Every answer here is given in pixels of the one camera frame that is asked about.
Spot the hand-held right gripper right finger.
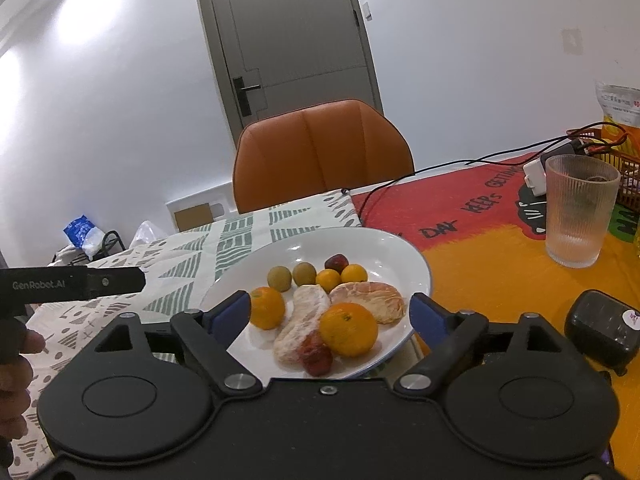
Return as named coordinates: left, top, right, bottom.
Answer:
left=394, top=294, right=563, bottom=401

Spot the large orange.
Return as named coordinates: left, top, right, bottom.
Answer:
left=319, top=302, right=379, bottom=358
left=248, top=286, right=287, bottom=331

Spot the orange plastic basket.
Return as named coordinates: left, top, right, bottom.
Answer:
left=570, top=127, right=640, bottom=208

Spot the wide peeled pomelo piece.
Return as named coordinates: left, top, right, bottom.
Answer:
left=330, top=281, right=406, bottom=325

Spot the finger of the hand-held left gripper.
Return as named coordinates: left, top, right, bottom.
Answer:
left=89, top=266, right=147, bottom=298

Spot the brown cardboard piece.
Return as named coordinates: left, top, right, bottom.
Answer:
left=174, top=203, right=213, bottom=231

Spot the wrinkled brown jujube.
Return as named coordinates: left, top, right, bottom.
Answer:
left=299, top=331, right=334, bottom=377

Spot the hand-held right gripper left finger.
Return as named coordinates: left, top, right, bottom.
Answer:
left=102, top=290, right=263, bottom=401

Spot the white plastic bag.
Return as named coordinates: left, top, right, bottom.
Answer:
left=131, top=220, right=168, bottom=251

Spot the long peeled pomelo segment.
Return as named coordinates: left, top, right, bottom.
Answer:
left=272, top=284, right=333, bottom=366

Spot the small black plug adapter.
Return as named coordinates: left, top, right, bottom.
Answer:
left=542, top=140, right=591, bottom=163

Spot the black metal rack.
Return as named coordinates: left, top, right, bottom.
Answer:
left=50, top=230, right=126, bottom=266

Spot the black door handle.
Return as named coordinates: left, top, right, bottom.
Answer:
left=232, top=76, right=262, bottom=116

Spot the ribbed glass cup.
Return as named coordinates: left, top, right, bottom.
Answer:
left=544, top=155, right=622, bottom=269

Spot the white wall panel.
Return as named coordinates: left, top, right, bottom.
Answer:
left=166, top=182, right=237, bottom=233

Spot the black cable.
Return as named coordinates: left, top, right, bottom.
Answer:
left=360, top=122, right=640, bottom=216

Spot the white snack bag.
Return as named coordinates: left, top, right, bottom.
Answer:
left=595, top=80, right=640, bottom=128

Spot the grey door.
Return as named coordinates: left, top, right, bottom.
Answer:
left=190, top=0, right=385, bottom=148

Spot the white plate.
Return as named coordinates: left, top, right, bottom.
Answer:
left=200, top=227, right=433, bottom=381

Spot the white charger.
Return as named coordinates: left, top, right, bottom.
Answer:
left=522, top=160, right=548, bottom=197

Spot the black power adapter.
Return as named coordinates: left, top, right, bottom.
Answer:
left=564, top=290, right=640, bottom=376

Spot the orange leather chair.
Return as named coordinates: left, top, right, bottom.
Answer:
left=232, top=99, right=415, bottom=215

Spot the green round fruit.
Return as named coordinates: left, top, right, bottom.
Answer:
left=292, top=262, right=317, bottom=287
left=267, top=266, right=292, bottom=292

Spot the green patterned white tablecloth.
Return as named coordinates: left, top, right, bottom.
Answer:
left=10, top=189, right=431, bottom=480

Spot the blue plastic bag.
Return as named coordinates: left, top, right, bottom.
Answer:
left=63, top=216, right=103, bottom=256

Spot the red orange printed tablecloth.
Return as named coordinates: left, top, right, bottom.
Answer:
left=350, top=152, right=640, bottom=480

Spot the person's left hand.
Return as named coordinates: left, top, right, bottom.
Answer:
left=0, top=331, right=46, bottom=441

